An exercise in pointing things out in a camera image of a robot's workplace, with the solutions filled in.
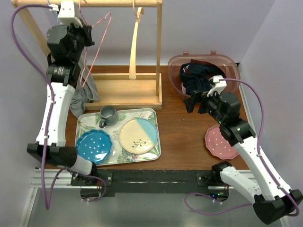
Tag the grey ceramic mug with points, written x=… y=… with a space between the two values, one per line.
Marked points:
x=109 y=116

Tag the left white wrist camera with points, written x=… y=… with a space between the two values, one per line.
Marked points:
x=67 y=13

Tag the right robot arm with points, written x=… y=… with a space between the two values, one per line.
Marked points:
x=271 y=197

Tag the cream and blue plate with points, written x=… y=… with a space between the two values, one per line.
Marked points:
x=138 y=136

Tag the light blue hanger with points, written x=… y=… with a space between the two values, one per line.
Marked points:
x=50 y=3

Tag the navy maroon tank top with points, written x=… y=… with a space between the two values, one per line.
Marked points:
x=195 y=75

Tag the pink plastic hanger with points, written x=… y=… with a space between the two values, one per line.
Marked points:
x=99 y=47

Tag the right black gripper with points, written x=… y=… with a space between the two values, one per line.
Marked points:
x=190 y=102

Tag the wooden clothes rack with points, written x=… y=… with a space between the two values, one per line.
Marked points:
x=116 y=88

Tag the grey tank top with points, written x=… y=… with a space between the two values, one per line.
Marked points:
x=83 y=95

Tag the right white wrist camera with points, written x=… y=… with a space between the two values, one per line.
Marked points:
x=218 y=85

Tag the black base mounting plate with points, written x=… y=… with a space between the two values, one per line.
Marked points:
x=163 y=181

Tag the cream plastic hanger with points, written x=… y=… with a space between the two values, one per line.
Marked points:
x=132 y=66

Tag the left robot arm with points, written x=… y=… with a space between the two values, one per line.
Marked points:
x=66 y=43

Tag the pink dotted plate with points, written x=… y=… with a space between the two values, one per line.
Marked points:
x=218 y=145

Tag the pink transparent plastic bin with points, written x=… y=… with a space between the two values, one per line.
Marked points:
x=225 y=63

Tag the blue dotted plate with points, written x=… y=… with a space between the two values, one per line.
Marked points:
x=94 y=145

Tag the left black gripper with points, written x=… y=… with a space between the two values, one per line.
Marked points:
x=85 y=30

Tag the floral rectangular tray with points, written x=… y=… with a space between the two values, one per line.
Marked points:
x=90 y=121

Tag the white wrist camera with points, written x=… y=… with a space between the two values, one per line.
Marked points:
x=67 y=13
x=218 y=85

